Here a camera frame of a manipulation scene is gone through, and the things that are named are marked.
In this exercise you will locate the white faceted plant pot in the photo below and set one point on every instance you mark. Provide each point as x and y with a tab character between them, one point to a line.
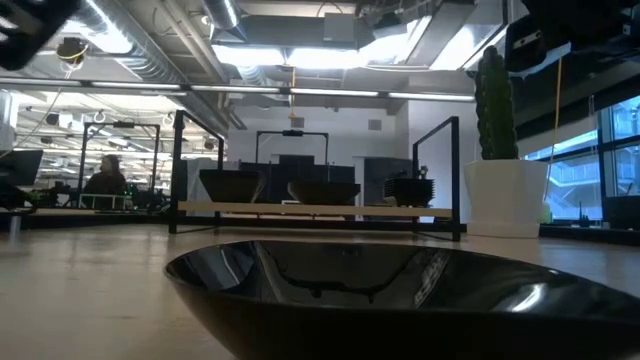
505	195

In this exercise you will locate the black tapered tub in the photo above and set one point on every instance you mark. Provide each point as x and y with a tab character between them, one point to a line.
622	212

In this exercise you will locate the black background gantry frame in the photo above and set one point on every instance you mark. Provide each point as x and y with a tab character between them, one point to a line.
122	125
292	133

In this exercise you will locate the long ceiling light bar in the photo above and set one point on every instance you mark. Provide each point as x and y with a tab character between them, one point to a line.
430	95

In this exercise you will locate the grey ceiling box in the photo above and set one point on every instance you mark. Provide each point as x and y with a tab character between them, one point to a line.
340	27

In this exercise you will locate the wooden shelf board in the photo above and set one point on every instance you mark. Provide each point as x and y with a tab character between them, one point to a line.
350	210

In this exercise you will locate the black glossy round plate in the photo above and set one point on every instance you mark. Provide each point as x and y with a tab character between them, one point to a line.
322	200
322	188

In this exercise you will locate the black computer monitor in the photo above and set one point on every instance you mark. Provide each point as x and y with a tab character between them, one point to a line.
20	167
385	170

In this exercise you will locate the green cactus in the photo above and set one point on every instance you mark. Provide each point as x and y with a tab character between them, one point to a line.
495	110

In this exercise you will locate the small yellow-green object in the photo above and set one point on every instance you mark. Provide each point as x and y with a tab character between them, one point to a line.
545	214

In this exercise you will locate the person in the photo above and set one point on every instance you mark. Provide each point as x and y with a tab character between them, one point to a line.
106	180

